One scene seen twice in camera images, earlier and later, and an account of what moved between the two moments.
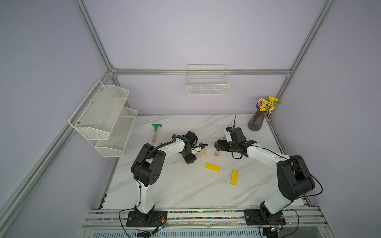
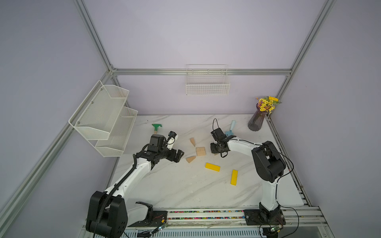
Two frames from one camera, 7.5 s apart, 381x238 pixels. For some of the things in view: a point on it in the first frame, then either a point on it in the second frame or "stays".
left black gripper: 190,159 to 171,157
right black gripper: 219,142 to 213,150
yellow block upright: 234,177 stays
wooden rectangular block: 201,153 stays
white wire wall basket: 205,80 stays
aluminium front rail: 300,222 stays
